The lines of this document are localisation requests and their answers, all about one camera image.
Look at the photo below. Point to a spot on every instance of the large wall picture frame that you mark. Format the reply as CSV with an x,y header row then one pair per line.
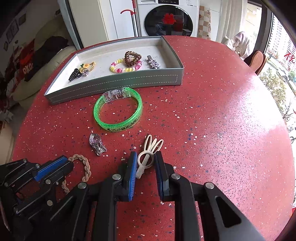
x,y
12,32

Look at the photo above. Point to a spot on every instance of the white tall cabinet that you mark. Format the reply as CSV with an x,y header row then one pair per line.
x,y
92,20

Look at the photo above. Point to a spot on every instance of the white washing machine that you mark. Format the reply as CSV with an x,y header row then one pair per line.
x,y
171,20

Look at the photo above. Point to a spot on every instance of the pile of clothes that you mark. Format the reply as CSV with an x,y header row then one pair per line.
x,y
46,53

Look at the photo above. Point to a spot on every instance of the grey shallow tray box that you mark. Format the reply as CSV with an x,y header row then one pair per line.
x,y
115,82

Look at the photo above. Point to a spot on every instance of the white towel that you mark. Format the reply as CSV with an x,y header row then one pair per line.
x,y
242,41

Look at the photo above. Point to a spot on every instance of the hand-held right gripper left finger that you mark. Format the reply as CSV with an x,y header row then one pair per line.
x,y
133,176

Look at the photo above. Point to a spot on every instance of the checkered panel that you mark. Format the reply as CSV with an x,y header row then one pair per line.
x,y
204,23

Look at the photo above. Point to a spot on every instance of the cream sofa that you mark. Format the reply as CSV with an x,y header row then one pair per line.
x,y
27,92

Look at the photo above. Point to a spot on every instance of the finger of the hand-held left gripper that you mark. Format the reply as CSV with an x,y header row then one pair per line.
x,y
62,172
49,168

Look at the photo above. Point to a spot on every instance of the small wall picture frame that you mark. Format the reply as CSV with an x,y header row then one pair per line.
x,y
22,19

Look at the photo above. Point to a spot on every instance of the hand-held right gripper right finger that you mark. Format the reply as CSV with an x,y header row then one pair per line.
x,y
159,176

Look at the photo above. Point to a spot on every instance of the beige bow hair clip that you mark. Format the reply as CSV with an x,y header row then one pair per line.
x,y
140,172

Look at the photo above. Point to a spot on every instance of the brown chair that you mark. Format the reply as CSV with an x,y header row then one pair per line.
x,y
256,61

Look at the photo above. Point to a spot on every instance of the black claw hair clip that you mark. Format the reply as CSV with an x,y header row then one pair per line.
x,y
74,74

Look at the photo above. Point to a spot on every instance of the white curtain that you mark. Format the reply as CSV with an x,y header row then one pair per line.
x,y
229,18

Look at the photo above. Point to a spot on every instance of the silver star hair clip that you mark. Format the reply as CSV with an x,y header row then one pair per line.
x,y
153,63

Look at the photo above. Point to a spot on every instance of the small silver charm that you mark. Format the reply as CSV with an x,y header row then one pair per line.
x,y
86,72

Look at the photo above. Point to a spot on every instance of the green translucent bangle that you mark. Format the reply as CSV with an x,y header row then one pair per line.
x,y
120,128

